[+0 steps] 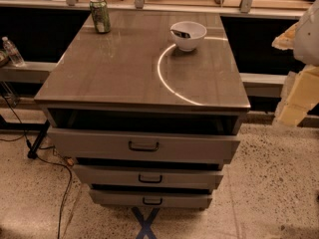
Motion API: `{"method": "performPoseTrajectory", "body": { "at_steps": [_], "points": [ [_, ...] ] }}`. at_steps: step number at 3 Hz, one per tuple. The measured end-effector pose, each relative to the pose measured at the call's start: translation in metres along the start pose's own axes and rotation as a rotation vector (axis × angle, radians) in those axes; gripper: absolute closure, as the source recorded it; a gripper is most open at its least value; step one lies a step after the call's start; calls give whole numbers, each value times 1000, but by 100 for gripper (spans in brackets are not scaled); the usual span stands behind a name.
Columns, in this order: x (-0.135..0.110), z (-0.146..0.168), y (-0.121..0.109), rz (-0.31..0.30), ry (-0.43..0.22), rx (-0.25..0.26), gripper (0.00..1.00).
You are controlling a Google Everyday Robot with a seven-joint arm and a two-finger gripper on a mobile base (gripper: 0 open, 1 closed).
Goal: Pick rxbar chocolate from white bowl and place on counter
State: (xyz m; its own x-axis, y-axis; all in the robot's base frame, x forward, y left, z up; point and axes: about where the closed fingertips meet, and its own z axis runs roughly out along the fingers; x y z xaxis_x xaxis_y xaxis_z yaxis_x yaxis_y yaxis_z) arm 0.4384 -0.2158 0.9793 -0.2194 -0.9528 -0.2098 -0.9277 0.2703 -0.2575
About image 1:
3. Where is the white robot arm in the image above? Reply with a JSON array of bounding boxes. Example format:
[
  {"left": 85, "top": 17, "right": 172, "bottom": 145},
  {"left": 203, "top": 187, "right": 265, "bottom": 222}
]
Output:
[{"left": 272, "top": 0, "right": 319, "bottom": 126}]

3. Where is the bottom grey drawer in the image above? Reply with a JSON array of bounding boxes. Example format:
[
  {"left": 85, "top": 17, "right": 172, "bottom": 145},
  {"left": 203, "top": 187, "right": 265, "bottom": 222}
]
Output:
[{"left": 89, "top": 189, "right": 212, "bottom": 209}]

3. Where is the grey drawer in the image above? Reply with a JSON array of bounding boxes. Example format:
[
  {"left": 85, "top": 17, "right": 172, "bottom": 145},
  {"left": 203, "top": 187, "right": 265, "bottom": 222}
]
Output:
[
  {"left": 89, "top": 189, "right": 212, "bottom": 209},
  {"left": 48, "top": 127, "right": 240, "bottom": 163},
  {"left": 74, "top": 164, "right": 223, "bottom": 191}
]

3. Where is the dark rxbar chocolate wrapper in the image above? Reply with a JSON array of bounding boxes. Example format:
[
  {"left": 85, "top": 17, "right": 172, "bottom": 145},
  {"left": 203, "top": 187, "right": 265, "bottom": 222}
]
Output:
[{"left": 171, "top": 29, "right": 190, "bottom": 39}]

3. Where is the blue tape cross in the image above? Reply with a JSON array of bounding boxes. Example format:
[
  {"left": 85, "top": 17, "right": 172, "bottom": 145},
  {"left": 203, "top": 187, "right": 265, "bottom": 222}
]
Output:
[{"left": 132, "top": 207, "right": 160, "bottom": 239}]

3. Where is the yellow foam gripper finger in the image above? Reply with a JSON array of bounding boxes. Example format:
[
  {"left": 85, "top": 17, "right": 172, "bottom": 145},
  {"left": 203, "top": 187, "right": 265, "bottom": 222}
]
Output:
[
  {"left": 275, "top": 65, "right": 319, "bottom": 126},
  {"left": 272, "top": 24, "right": 297, "bottom": 50}
]

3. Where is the clear plastic water bottle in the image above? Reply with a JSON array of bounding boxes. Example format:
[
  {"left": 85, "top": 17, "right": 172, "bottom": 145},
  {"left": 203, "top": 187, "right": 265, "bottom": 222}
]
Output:
[{"left": 2, "top": 37, "right": 25, "bottom": 67}]

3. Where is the grey drawer cabinet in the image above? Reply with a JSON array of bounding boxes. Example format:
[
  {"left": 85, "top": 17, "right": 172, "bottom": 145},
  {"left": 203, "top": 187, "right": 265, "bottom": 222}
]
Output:
[{"left": 36, "top": 11, "right": 250, "bottom": 196}]

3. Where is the middle grey drawer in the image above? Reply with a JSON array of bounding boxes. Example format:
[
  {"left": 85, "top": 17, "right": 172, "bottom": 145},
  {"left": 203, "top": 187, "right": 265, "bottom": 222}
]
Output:
[{"left": 74, "top": 164, "right": 223, "bottom": 191}]

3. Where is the black floor cable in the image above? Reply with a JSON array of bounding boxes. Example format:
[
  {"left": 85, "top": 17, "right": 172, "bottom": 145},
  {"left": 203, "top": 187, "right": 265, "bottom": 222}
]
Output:
[{"left": 0, "top": 93, "right": 74, "bottom": 239}]

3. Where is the white bowl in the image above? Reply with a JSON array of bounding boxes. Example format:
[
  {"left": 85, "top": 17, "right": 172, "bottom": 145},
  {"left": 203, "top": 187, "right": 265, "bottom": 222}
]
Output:
[{"left": 169, "top": 21, "right": 207, "bottom": 52}]

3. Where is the green soda can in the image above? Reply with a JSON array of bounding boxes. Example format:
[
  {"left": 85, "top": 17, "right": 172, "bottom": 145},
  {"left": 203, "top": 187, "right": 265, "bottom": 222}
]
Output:
[{"left": 90, "top": 0, "right": 111, "bottom": 33}]

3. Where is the black table leg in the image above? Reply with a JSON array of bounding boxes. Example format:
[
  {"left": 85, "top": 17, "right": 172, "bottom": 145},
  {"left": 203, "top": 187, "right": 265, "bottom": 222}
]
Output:
[{"left": 27, "top": 121, "right": 50, "bottom": 159}]

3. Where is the top grey drawer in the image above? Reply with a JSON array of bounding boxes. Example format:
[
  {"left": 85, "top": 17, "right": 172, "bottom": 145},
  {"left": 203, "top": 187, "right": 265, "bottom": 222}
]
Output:
[{"left": 48, "top": 127, "right": 240, "bottom": 163}]

